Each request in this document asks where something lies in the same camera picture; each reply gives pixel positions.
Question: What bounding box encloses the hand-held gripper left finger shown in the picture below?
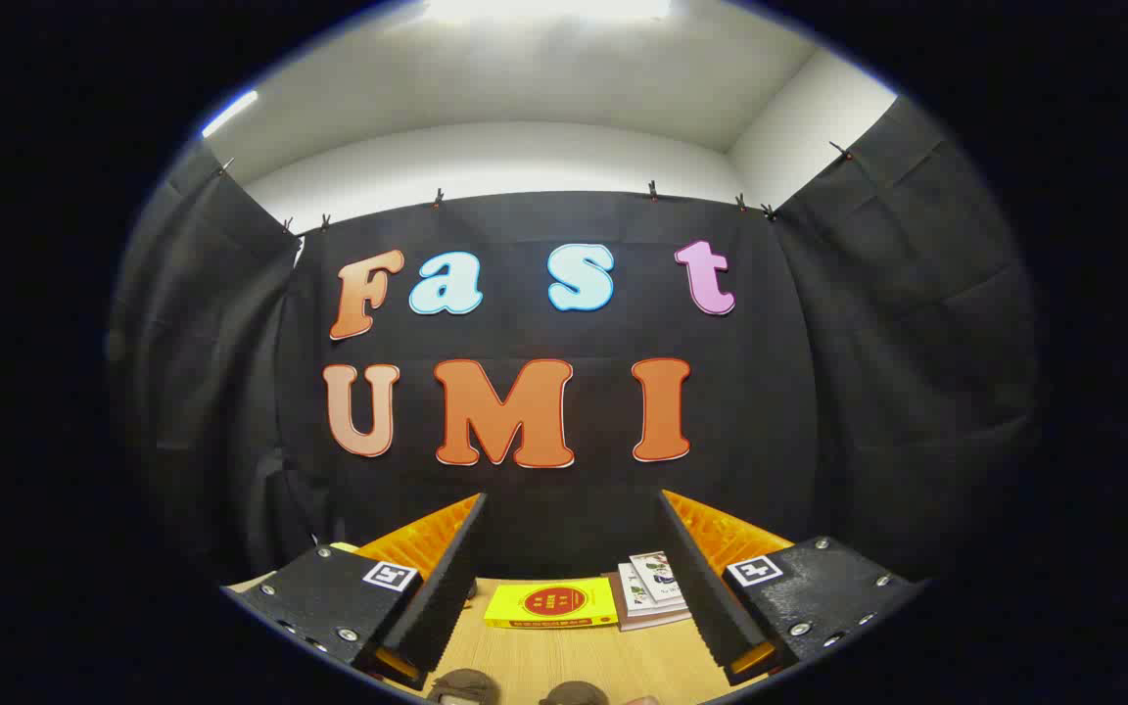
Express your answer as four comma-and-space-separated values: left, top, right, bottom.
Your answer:
221, 493, 489, 691

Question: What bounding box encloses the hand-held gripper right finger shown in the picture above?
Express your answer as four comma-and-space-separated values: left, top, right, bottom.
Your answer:
657, 490, 927, 686

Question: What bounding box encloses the yellow book with red circle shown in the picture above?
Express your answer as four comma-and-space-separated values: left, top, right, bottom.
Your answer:
483, 578, 620, 630

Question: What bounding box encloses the row of black cloth clips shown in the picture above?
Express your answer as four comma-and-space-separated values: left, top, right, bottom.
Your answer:
219, 142, 854, 236

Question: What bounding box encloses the ceiling light panel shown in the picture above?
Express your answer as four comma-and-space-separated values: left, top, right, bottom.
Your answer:
200, 90, 259, 138

